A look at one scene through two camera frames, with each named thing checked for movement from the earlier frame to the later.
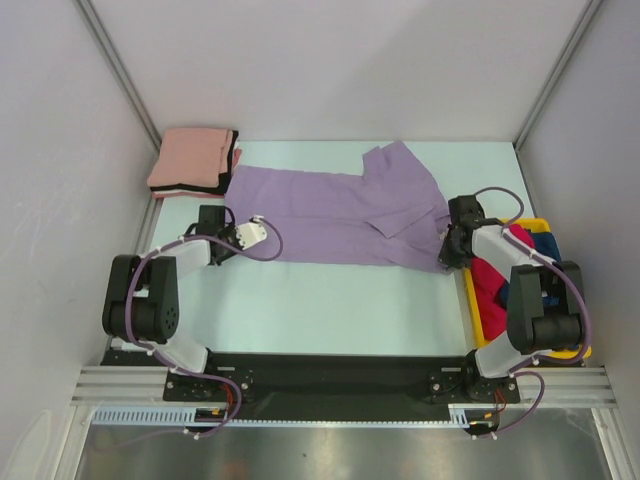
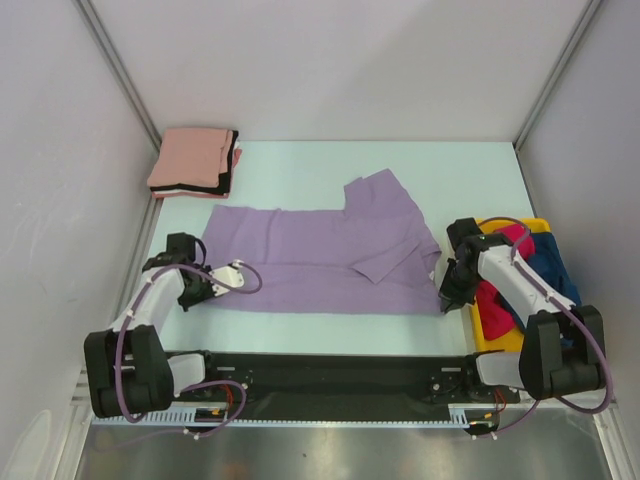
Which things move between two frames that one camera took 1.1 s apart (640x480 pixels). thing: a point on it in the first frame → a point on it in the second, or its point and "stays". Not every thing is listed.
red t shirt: x=488 y=280 stays
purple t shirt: x=391 y=216 → x=371 y=257
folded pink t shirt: x=192 y=157 stays
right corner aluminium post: x=555 y=75 stays
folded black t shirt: x=224 y=181 stays
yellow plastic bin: x=540 y=224 stays
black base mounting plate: x=248 y=388 stays
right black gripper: x=447 y=258 → x=451 y=297
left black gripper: x=230 y=230 → x=186 y=302
